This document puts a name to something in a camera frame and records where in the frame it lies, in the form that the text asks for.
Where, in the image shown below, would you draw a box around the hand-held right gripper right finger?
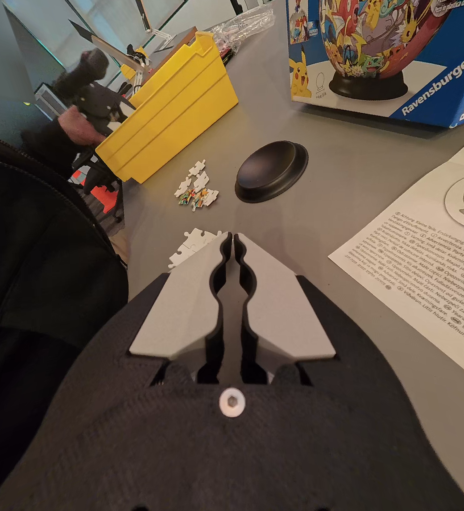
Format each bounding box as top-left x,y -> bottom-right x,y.
233,233 -> 336,385

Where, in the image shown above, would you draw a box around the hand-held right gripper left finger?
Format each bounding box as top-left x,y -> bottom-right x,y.
129,233 -> 233,383

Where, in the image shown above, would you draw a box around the yellow plastic bin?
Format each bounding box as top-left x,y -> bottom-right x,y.
96,31 -> 239,184

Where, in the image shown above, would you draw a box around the joined white puzzle section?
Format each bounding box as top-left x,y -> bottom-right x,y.
168,228 -> 222,269

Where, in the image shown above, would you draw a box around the person's left forearm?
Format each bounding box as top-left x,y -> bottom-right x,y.
20,118 -> 81,178

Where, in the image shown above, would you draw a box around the black round puzzle stand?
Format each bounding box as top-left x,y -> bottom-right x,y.
235,140 -> 309,204

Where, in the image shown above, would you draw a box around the printed puzzle box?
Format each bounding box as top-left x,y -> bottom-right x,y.
287,0 -> 464,128

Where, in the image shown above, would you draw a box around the person's left hand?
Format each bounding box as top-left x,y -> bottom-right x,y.
58,106 -> 107,146

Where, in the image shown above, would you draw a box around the grey framed cabinet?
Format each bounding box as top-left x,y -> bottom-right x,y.
34,82 -> 65,120

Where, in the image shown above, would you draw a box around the yellow black device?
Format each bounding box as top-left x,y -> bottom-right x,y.
126,44 -> 153,66

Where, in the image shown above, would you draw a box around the red floor object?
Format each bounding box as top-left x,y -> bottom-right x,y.
72,168 -> 121,214

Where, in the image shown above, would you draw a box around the person's beige trousers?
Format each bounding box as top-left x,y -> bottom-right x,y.
114,229 -> 130,266

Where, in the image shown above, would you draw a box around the brown wooden board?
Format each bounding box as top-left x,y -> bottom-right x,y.
142,26 -> 198,84

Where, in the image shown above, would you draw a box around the white instruction sheet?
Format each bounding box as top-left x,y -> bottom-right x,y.
328,128 -> 464,388

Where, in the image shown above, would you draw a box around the clear plastic bag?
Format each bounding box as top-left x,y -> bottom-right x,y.
208,8 -> 276,64

